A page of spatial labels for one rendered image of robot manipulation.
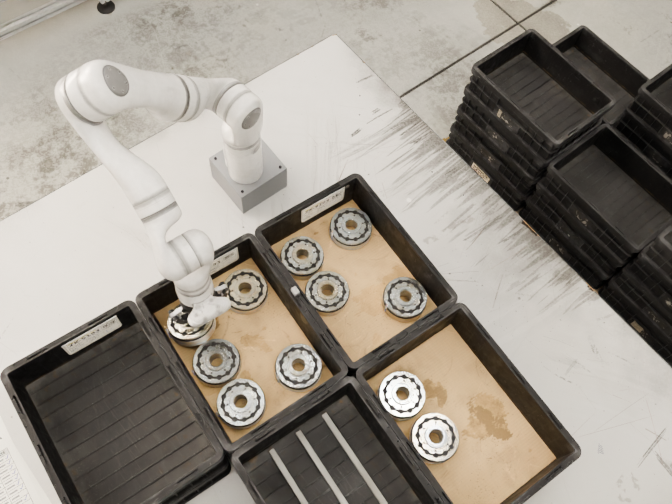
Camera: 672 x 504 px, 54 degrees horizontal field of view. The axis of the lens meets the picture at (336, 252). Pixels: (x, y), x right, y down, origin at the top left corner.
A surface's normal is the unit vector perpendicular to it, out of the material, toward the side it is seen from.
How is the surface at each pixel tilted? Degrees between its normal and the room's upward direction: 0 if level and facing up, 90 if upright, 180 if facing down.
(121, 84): 60
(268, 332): 0
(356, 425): 0
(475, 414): 0
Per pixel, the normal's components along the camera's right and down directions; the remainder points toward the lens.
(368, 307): 0.06, -0.44
